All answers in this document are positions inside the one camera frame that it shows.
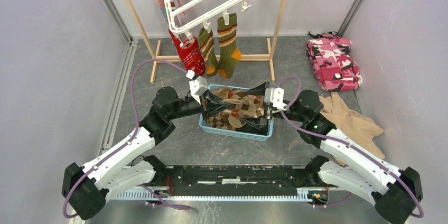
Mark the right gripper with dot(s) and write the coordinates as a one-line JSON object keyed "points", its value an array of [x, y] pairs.
{"points": [[260, 90]]}

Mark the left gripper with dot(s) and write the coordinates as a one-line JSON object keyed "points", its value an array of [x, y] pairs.
{"points": [[214, 104]]}

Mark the green striped sock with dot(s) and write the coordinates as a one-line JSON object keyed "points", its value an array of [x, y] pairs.
{"points": [[206, 43], [230, 55]]}

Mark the beige argyle sock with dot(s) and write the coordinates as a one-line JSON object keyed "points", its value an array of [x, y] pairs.
{"points": [[246, 106]]}

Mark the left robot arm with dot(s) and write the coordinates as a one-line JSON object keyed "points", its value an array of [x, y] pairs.
{"points": [[88, 187]]}

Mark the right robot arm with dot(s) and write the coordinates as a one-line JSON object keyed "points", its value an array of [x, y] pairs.
{"points": [[395, 193]]}

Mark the black garment in basket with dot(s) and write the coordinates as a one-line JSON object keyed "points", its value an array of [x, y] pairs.
{"points": [[258, 131]]}

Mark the light blue plastic basket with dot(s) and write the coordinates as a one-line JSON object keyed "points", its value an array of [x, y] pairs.
{"points": [[232, 133]]}

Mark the red snowflake sock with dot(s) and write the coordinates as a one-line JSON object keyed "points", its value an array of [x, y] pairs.
{"points": [[190, 55]]}

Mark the pink camouflage bag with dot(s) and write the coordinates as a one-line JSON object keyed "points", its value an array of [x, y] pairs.
{"points": [[331, 61]]}

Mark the beige cloth on floor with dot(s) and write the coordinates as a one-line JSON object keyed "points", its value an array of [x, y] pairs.
{"points": [[359, 128]]}

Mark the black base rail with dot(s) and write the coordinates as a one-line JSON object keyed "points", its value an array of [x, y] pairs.
{"points": [[234, 180]]}

